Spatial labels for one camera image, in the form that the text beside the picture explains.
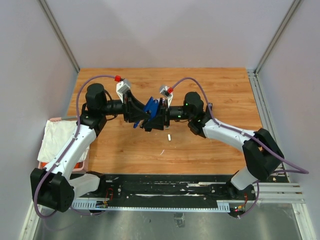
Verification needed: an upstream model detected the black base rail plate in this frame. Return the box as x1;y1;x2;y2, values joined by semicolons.
78;173;257;207

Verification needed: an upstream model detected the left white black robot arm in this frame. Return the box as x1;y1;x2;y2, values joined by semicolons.
30;80;149;217

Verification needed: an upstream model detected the white slotted cable duct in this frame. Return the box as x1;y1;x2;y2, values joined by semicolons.
71;199;231;213

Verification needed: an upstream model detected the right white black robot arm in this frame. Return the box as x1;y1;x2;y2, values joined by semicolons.
140;91;284;200

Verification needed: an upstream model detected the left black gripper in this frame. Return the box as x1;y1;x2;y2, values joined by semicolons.
100;90;151;123

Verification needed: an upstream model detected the blue black stapler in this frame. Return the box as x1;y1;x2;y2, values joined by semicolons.
133;96;158;128

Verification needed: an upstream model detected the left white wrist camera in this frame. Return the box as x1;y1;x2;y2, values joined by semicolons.
116;79;131;103

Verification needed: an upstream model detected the white cloth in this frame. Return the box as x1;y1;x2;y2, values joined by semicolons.
37;120;77;167

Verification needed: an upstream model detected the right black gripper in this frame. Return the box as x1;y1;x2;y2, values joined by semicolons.
144;98;193;131

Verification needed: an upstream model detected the pink plastic basket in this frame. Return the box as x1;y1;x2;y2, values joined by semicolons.
37;114;90;174

